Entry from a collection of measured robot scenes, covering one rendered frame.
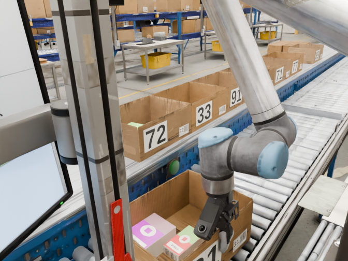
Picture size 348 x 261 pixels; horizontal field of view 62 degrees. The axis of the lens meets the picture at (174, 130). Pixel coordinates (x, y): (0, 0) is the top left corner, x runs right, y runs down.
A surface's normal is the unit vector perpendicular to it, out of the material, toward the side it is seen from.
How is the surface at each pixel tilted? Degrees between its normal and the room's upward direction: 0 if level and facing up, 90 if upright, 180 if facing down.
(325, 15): 99
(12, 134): 90
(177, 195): 90
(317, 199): 0
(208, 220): 34
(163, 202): 89
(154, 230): 0
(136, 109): 90
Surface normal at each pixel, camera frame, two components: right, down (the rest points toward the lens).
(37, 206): 0.94, 0.04
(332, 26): -0.63, 0.58
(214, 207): -0.43, -0.61
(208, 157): -0.54, 0.33
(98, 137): 0.79, 0.22
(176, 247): -0.03, -0.92
